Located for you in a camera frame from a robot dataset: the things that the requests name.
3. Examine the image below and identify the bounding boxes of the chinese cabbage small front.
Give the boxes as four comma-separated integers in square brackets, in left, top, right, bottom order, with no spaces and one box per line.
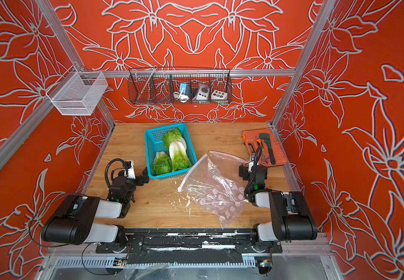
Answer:
[152,151,172,176]

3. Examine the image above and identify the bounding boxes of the clear zipper bag pink dots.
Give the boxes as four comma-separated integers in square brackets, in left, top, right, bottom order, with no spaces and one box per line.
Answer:
[177,151,250,228]

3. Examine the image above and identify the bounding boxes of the chinese cabbage long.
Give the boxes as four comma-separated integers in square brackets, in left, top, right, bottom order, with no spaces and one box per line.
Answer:
[169,141,192,172]

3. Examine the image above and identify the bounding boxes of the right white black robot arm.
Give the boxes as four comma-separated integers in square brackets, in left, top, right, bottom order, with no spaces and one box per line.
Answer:
[239,146,317,244]

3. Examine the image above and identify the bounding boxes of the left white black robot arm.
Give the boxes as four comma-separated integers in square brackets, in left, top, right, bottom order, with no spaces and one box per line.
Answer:
[40,158,149,248]

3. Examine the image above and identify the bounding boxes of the chinese cabbage at basket back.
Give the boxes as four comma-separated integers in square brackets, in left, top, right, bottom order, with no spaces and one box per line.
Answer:
[162,127,187,149]

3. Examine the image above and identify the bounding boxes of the orange tool case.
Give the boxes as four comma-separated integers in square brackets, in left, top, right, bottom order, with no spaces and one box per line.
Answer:
[242,128,287,168]

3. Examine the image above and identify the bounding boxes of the black pipe wrench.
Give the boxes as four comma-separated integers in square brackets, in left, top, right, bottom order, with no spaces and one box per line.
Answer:
[259,133,276,165]

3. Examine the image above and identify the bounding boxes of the teal plastic basket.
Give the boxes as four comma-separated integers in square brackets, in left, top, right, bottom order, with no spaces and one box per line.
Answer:
[144,123,198,180]

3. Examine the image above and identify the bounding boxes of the white power strip cube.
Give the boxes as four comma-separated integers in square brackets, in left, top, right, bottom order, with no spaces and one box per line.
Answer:
[211,90,228,102]

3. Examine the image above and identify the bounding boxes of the white adapter with sockets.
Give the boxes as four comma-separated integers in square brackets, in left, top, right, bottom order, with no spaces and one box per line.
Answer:
[196,84,210,101]

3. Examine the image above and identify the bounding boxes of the blue white charger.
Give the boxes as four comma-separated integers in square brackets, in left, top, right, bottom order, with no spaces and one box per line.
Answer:
[178,83,191,97]

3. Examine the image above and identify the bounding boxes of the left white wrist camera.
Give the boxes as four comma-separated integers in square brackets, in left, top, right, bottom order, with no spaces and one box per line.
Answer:
[123,161,136,180]

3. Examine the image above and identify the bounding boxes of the orange handled pliers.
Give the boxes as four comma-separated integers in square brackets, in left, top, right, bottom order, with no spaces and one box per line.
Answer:
[256,137,264,154]

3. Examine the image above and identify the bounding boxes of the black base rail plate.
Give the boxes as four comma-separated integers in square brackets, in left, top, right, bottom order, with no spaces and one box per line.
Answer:
[96,228,282,267]

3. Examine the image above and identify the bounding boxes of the black wire wall basket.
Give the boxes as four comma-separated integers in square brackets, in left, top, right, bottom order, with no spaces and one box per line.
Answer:
[128,66,233,105]

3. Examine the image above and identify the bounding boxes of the clear plastic wall bin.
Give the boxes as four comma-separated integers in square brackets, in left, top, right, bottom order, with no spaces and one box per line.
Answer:
[47,72,108,116]

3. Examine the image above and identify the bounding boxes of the aluminium frame crossbar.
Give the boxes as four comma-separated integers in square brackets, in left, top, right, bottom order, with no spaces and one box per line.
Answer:
[81,68,295,78]

